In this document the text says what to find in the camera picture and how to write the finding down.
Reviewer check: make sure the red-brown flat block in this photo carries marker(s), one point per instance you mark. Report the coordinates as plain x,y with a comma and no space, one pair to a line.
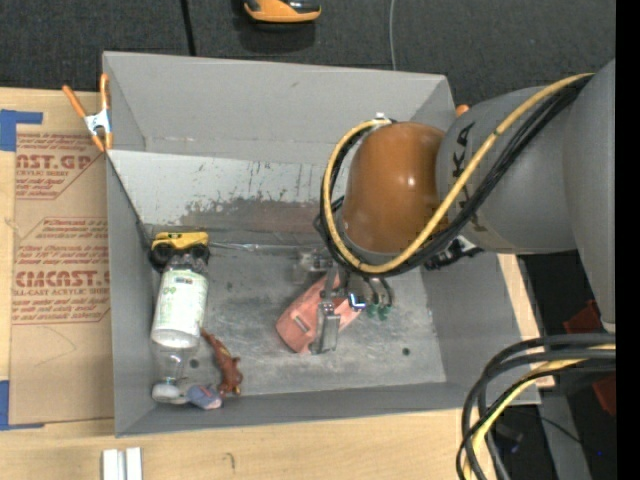
300,325

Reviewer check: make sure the grey metal bin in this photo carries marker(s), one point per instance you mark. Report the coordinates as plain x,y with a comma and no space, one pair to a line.
260,118

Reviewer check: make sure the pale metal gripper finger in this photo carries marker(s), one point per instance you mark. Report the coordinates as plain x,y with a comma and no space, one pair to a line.
312,262
327,330

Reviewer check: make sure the black cylinder on white bracket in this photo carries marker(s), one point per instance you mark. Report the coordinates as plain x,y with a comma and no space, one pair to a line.
450,255

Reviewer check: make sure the red-brown toy animal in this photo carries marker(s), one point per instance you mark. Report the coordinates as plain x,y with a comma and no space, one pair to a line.
227,365

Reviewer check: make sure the yellow toy truck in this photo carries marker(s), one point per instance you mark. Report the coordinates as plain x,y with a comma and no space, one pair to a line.
177,242

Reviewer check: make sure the brown cardboard board, red print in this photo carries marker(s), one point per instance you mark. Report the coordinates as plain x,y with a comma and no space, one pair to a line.
60,358

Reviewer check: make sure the small blue and pink toy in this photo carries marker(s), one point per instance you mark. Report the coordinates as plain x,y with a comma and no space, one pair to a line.
205,398

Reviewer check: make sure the clear plastic bottle, white label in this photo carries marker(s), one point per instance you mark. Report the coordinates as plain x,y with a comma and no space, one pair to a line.
180,303

